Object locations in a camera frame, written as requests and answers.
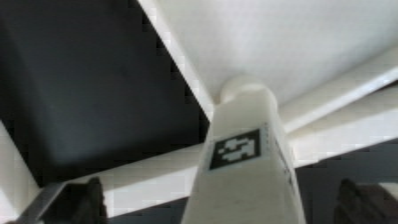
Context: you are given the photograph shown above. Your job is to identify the white left fence block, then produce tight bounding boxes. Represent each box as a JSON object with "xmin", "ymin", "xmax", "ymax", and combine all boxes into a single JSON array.
[{"xmin": 0, "ymin": 122, "xmax": 39, "ymax": 223}]

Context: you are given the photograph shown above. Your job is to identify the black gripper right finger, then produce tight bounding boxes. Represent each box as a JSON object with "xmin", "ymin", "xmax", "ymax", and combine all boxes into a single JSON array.
[{"xmin": 332, "ymin": 179, "xmax": 398, "ymax": 224}]

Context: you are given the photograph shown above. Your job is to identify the white desk top tray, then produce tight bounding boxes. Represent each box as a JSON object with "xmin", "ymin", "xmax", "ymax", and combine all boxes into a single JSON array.
[{"xmin": 139, "ymin": 0, "xmax": 398, "ymax": 131}]

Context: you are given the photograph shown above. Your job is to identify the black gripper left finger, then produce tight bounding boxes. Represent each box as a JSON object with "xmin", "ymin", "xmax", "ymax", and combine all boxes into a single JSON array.
[{"xmin": 16, "ymin": 177, "xmax": 108, "ymax": 224}]

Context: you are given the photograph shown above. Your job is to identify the white front fence wall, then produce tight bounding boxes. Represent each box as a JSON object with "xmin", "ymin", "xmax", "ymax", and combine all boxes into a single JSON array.
[{"xmin": 34, "ymin": 83, "xmax": 398, "ymax": 219}]

